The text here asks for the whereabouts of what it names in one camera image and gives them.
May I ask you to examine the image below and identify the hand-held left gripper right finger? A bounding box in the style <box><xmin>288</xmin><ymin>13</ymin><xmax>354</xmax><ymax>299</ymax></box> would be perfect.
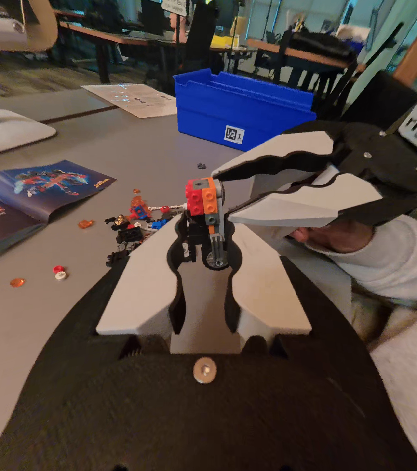
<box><xmin>224</xmin><ymin>221</ymin><xmax>313</xmax><ymax>341</ymax></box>

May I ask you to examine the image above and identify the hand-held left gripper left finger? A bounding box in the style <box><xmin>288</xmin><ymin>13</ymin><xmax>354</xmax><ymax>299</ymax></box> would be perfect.
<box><xmin>95</xmin><ymin>214</ymin><xmax>188</xmax><ymax>336</ymax></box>

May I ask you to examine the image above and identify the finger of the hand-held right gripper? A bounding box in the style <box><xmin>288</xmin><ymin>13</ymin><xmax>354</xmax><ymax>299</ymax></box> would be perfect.
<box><xmin>211</xmin><ymin>131</ymin><xmax>336</xmax><ymax>182</ymax></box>
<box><xmin>227</xmin><ymin>167</ymin><xmax>384</xmax><ymax>229</ymax></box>

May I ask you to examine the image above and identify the pile of lego pieces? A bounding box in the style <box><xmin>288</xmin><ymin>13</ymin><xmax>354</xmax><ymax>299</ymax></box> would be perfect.
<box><xmin>105</xmin><ymin>195</ymin><xmax>188</xmax><ymax>268</ymax></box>

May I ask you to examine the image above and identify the lego motorcycle model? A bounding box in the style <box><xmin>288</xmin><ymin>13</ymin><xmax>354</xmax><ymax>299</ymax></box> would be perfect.
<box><xmin>184</xmin><ymin>177</ymin><xmax>232</xmax><ymax>271</ymax></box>

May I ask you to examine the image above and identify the person's right forearm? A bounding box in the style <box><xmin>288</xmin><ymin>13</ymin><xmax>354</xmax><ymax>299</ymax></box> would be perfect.
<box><xmin>267</xmin><ymin>215</ymin><xmax>417</xmax><ymax>308</ymax></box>

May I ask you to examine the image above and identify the lego instruction booklet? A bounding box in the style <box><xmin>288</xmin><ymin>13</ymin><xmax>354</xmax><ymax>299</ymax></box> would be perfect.
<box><xmin>0</xmin><ymin>160</ymin><xmax>117</xmax><ymax>271</ymax></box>

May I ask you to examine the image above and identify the person's right hand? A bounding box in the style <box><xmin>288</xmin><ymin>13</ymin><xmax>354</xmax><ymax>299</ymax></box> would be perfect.
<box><xmin>289</xmin><ymin>220</ymin><xmax>375</xmax><ymax>254</ymax></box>

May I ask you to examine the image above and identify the blue plastic bin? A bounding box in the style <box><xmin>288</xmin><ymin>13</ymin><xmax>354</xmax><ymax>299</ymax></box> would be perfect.
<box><xmin>173</xmin><ymin>68</ymin><xmax>318</xmax><ymax>152</ymax></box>

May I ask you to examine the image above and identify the background wooden desk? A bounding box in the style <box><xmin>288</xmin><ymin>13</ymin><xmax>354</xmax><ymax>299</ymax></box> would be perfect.
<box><xmin>54</xmin><ymin>9</ymin><xmax>188</xmax><ymax>86</ymax></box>
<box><xmin>247</xmin><ymin>37</ymin><xmax>366</xmax><ymax>76</ymax></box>

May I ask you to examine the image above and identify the black office chair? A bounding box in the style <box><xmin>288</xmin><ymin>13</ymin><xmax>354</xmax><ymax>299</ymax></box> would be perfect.
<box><xmin>273</xmin><ymin>22</ymin><xmax>405</xmax><ymax>123</ymax></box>

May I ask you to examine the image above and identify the printed paper sheet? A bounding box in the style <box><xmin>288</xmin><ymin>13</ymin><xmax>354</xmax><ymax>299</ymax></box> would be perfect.
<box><xmin>81</xmin><ymin>83</ymin><xmax>178</xmax><ymax>119</ymax></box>

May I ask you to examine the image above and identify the white monitor stand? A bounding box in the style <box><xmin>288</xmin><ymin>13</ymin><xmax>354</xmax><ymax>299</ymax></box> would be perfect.
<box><xmin>0</xmin><ymin>50</ymin><xmax>57</xmax><ymax>161</ymax></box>

